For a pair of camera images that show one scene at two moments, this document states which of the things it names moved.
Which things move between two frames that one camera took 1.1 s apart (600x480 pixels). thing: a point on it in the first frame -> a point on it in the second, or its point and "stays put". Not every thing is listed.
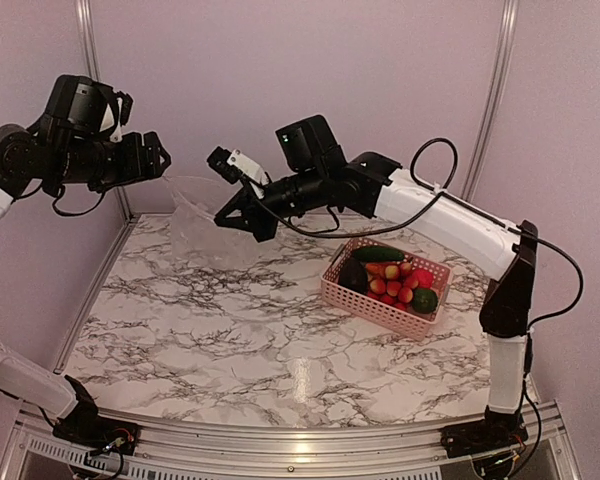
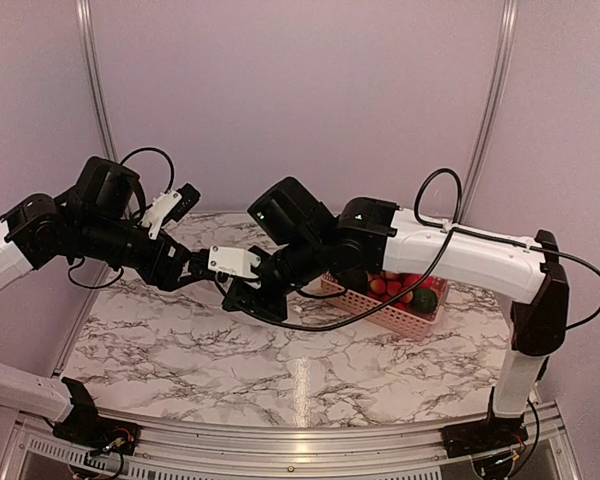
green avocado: x=424 y=300 stays put
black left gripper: x=133 y=168 -> x=165 y=279
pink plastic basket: x=411 y=323 stays put
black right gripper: x=253 y=222 -> x=239 y=298
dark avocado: x=353 y=275 stays put
